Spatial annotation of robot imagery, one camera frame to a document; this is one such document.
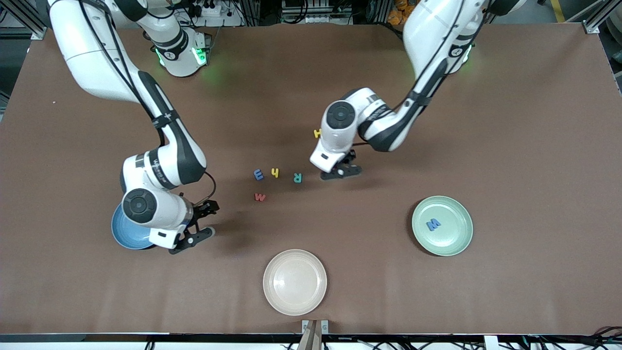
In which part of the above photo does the white power strip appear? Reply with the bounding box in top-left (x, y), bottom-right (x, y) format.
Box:
top-left (187, 0), bottom-right (243, 27)

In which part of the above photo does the metal table edge bracket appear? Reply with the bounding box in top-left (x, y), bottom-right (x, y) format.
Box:
top-left (301, 319), bottom-right (329, 336)

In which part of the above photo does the black and white equipment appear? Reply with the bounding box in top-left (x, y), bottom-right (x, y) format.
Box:
top-left (281, 0), bottom-right (353, 25)

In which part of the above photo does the black floor cable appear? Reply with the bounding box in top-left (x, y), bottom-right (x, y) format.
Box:
top-left (525, 334), bottom-right (622, 350)

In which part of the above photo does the orange objects heap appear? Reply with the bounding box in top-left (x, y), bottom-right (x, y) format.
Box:
top-left (387, 0), bottom-right (418, 26)

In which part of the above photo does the aluminium frame profile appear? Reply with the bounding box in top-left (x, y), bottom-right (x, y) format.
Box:
top-left (0, 0), bottom-right (52, 40)
top-left (583, 0), bottom-right (622, 35)

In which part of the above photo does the blue plate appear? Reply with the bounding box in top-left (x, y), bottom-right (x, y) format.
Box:
top-left (111, 203), bottom-right (157, 250)

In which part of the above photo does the beige plate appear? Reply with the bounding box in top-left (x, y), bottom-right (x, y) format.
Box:
top-left (262, 249), bottom-right (328, 316)

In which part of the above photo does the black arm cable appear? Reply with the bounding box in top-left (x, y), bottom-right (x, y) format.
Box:
top-left (78, 0), bottom-right (217, 205)
top-left (355, 0), bottom-right (486, 146)

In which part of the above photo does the green plate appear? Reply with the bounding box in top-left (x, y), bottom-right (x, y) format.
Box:
top-left (411, 195), bottom-right (474, 257)

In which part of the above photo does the brown table mat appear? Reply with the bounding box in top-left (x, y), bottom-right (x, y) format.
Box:
top-left (0, 23), bottom-right (622, 336)

